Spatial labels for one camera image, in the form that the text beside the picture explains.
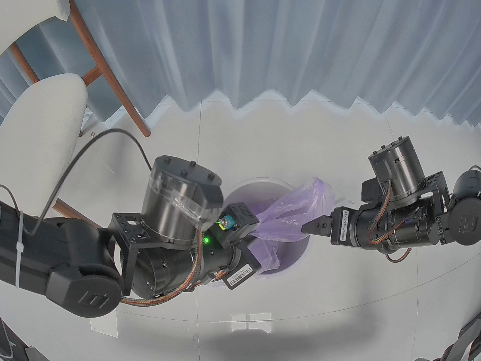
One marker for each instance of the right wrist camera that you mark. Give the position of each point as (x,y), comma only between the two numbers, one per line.
(370,191)

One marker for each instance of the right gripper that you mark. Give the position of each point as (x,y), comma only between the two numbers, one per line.
(370,228)

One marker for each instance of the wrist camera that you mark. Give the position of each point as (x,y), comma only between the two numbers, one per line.
(240,216)
(370,191)

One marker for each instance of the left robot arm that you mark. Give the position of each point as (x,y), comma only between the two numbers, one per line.
(67,246)

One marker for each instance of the purple plastic bag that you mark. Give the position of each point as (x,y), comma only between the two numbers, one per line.
(293,213)

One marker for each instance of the white trash bin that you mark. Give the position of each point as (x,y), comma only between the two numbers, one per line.
(244,194)

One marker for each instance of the blue-grey curtain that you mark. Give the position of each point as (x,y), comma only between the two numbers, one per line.
(263,32)

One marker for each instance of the white wooden chair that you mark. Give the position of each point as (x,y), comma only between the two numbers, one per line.
(45,119)

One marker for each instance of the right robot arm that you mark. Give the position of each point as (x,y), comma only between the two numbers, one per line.
(406,171)

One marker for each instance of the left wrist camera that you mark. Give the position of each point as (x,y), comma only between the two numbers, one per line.
(240,216)

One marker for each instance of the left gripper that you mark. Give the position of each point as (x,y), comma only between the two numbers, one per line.
(233,269)

